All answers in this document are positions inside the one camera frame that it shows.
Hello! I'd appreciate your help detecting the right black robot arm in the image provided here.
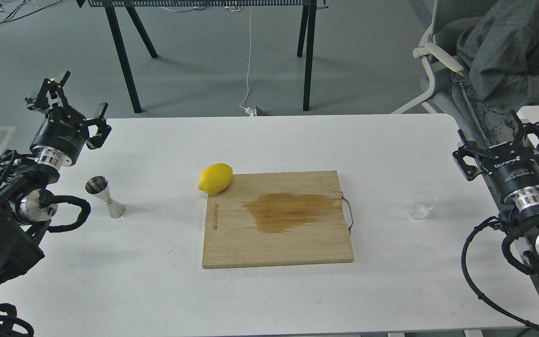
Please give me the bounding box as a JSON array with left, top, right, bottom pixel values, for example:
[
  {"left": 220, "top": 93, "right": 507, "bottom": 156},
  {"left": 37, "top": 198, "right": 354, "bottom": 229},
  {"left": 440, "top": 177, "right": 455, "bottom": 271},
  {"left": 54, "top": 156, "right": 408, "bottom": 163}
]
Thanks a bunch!
[{"left": 452, "top": 117, "right": 539, "bottom": 331}]

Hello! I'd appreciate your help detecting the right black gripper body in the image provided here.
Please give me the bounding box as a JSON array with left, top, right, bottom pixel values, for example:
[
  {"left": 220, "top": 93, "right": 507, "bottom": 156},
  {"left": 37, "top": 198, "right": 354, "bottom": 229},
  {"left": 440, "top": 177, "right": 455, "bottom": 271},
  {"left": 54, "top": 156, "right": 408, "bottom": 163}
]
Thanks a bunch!
[{"left": 481, "top": 143, "right": 539, "bottom": 203}]

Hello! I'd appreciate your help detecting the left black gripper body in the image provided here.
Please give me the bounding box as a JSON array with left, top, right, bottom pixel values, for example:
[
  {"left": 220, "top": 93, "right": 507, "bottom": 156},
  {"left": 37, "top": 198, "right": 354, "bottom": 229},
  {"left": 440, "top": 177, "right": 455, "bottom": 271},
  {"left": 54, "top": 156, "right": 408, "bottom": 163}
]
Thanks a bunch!
[{"left": 30, "top": 106, "right": 88, "bottom": 166}]

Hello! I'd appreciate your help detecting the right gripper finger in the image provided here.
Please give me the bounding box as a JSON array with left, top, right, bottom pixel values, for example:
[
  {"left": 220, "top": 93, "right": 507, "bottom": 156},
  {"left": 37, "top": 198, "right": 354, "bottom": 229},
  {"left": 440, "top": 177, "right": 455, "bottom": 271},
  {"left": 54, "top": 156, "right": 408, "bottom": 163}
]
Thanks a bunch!
[
  {"left": 452, "top": 129, "right": 491, "bottom": 182},
  {"left": 509, "top": 110, "right": 539, "bottom": 156}
]

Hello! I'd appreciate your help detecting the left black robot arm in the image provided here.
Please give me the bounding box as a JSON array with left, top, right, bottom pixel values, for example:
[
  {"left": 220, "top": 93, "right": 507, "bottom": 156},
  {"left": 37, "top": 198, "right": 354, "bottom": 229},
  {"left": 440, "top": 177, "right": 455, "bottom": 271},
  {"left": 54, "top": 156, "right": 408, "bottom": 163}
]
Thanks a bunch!
[{"left": 0, "top": 71, "right": 111, "bottom": 337}]

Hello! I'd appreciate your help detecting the wooden cutting board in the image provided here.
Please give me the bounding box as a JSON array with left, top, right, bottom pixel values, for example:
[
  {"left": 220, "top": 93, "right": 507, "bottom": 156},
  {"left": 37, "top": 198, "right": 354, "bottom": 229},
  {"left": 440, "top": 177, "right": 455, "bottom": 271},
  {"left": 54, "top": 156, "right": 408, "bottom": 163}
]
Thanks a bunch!
[{"left": 202, "top": 170, "right": 354, "bottom": 269}]

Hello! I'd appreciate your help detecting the steel double jigger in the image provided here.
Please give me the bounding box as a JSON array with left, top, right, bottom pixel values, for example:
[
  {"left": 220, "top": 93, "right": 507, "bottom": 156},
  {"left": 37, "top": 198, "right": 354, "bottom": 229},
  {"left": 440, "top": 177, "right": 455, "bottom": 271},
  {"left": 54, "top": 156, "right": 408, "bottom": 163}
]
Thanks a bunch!
[{"left": 84, "top": 176, "right": 126, "bottom": 219}]

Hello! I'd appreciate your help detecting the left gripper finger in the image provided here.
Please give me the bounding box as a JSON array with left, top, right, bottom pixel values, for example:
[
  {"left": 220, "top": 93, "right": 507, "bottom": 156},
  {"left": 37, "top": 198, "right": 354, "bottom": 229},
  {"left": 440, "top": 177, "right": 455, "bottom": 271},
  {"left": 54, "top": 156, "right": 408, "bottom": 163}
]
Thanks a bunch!
[
  {"left": 84, "top": 103, "right": 112, "bottom": 150},
  {"left": 25, "top": 71, "right": 71, "bottom": 115}
]

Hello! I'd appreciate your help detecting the yellow lemon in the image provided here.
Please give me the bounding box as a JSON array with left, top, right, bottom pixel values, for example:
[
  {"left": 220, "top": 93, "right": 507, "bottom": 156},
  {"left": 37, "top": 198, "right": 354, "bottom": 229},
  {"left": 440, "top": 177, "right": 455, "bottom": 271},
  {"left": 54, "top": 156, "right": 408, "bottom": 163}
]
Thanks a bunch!
[{"left": 197, "top": 163, "right": 233, "bottom": 195}]

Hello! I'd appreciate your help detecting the black metal table frame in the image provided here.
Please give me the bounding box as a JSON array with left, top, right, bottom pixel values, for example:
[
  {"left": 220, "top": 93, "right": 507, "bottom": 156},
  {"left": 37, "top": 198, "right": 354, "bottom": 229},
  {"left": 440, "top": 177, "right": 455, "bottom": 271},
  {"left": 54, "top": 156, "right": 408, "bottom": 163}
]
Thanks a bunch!
[{"left": 76, "top": 0, "right": 329, "bottom": 114}]

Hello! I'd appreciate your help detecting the person in grey jacket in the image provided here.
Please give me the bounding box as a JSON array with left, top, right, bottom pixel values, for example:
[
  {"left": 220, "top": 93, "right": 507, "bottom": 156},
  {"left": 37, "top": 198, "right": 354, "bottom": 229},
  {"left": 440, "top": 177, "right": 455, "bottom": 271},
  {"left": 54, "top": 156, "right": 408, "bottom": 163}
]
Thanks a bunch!
[{"left": 449, "top": 0, "right": 539, "bottom": 147}]

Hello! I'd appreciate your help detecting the white hanging cable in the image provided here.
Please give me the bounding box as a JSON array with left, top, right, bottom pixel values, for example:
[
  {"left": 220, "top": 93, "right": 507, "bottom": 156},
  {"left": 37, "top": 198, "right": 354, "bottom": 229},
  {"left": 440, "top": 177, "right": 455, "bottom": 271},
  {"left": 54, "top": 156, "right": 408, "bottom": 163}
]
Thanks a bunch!
[{"left": 239, "top": 7, "right": 267, "bottom": 117}]

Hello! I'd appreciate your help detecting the clear glass measuring cup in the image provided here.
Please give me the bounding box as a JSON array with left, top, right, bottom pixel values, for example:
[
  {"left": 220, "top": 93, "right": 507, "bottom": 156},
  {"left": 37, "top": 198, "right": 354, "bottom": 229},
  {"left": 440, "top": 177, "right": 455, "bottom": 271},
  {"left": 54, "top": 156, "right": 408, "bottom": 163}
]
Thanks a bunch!
[{"left": 406, "top": 190, "right": 438, "bottom": 220}]

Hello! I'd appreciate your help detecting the white office chair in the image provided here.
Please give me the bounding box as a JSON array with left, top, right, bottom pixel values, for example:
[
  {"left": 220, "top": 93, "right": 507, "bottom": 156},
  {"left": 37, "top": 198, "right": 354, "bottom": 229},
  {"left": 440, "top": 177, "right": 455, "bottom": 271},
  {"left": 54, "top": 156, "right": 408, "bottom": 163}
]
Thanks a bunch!
[{"left": 393, "top": 0, "right": 472, "bottom": 114}]

